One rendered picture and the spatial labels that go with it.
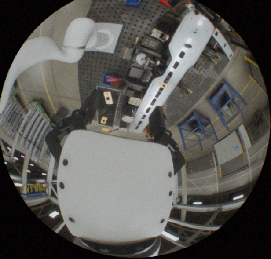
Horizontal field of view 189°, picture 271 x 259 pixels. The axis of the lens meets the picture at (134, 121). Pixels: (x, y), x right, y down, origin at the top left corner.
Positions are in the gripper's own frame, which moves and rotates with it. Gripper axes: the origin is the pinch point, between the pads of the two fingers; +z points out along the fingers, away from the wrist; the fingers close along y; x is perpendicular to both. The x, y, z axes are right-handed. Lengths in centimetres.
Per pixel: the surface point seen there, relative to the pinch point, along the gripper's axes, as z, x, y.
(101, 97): 28.7, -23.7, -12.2
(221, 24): 40, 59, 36
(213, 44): 47, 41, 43
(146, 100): 45, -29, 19
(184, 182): -108, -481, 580
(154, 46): 33.1, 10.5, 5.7
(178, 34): 45, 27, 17
